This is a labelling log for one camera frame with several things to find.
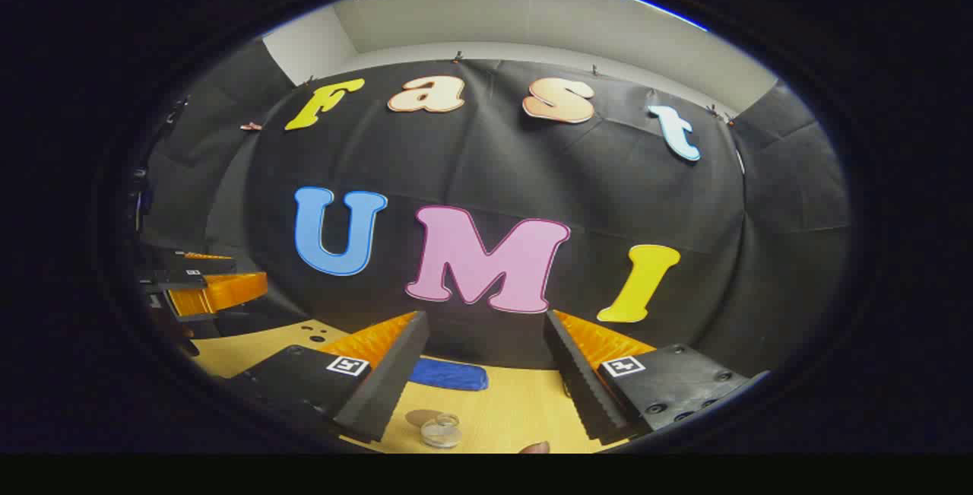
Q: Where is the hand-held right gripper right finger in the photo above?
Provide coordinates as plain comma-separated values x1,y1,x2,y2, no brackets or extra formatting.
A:
543,309,771,447

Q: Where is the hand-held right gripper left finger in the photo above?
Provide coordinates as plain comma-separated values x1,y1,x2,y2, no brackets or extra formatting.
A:
228,310,431,444

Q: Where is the clear plastic water bottle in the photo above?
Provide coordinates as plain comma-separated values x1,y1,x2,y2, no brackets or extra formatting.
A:
420,413,463,449

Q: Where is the blue cloth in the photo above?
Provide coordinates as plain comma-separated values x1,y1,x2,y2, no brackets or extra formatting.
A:
410,357,490,392

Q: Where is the black backdrop cloth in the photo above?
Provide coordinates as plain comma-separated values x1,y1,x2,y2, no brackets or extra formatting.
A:
141,39,851,380

